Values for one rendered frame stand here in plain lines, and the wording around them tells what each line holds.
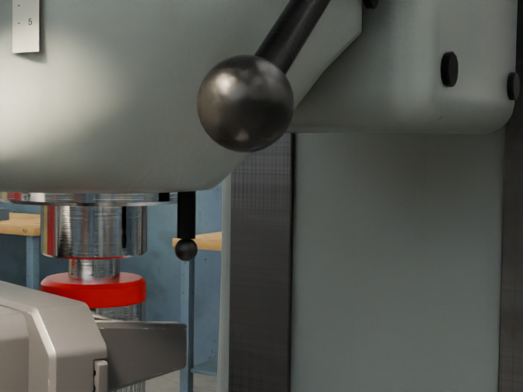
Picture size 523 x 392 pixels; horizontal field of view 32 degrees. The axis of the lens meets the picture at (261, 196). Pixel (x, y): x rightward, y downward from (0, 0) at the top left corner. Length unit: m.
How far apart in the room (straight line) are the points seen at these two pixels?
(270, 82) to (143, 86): 0.07
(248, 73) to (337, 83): 0.20
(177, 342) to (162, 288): 5.18
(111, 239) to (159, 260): 5.19
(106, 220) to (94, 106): 0.09
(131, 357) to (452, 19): 0.24
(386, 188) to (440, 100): 0.28
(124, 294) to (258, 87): 0.16
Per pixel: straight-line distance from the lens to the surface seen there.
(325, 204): 0.77
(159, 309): 5.63
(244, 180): 0.80
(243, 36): 0.35
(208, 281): 5.41
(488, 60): 0.55
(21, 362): 0.36
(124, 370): 0.40
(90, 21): 0.32
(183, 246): 0.39
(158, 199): 0.39
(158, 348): 0.41
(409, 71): 0.46
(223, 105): 0.27
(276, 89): 0.27
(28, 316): 0.36
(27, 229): 5.12
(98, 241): 0.40
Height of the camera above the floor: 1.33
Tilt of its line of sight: 3 degrees down
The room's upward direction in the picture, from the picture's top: 1 degrees clockwise
